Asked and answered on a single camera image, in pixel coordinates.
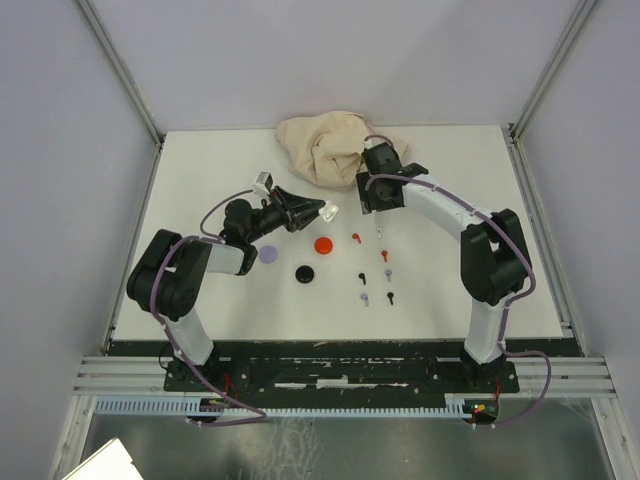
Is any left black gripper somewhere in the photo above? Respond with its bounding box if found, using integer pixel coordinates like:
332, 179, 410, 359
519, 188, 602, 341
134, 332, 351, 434
246, 185, 327, 243

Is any white charging case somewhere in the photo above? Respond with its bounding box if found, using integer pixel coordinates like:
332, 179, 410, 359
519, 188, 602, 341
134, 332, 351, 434
318, 201, 339, 224

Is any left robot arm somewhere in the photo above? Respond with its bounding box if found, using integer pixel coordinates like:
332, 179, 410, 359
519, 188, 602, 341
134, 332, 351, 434
126, 186, 339, 390

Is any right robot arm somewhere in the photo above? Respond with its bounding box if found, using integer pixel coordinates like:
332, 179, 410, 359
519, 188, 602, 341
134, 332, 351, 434
356, 134, 536, 391

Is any red charging case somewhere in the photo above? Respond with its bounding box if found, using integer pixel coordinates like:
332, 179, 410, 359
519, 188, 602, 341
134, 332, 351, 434
314, 236, 334, 255

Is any purple charging case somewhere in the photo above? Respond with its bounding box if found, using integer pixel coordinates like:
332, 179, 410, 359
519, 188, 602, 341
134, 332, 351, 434
258, 245, 278, 264

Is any black charging case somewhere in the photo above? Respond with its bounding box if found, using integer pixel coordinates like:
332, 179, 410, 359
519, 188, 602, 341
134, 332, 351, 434
295, 265, 315, 284

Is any beige crumpled cloth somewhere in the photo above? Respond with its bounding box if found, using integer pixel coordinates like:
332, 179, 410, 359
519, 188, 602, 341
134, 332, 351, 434
275, 110, 410, 192

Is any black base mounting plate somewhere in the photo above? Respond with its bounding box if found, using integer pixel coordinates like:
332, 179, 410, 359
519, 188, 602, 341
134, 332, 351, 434
164, 341, 520, 408

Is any white paper sheet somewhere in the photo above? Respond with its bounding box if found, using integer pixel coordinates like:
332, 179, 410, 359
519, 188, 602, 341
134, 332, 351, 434
64, 438, 143, 480

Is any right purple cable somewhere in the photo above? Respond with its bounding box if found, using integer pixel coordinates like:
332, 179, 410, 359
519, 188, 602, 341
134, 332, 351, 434
362, 133, 551, 431

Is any purple cable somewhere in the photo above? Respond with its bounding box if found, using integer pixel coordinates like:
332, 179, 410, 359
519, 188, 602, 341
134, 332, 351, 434
152, 187, 271, 429
362, 133, 551, 431

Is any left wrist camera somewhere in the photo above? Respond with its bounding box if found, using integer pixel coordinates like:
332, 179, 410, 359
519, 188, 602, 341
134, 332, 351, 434
253, 172, 273, 199

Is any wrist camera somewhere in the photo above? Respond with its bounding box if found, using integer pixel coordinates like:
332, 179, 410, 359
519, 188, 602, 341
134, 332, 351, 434
363, 134, 393, 150
253, 172, 273, 199

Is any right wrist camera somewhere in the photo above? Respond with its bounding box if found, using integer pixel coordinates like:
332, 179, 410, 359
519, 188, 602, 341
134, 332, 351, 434
363, 134, 393, 150

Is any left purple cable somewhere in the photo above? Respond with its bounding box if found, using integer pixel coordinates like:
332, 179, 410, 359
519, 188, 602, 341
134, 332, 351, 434
152, 187, 271, 429

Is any right aluminium frame post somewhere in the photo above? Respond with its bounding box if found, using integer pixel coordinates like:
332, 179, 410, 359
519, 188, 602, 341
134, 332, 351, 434
509, 0, 600, 143

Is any aluminium frame post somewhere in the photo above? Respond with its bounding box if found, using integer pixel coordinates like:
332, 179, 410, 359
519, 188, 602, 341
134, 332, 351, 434
509, 0, 600, 143
72, 0, 165, 145

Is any blue cable duct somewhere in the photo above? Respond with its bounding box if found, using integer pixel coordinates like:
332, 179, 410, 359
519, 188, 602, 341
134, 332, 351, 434
93, 395, 471, 419

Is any left aluminium frame post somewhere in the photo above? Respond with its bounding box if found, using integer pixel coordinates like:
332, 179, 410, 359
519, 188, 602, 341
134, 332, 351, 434
72, 0, 165, 145

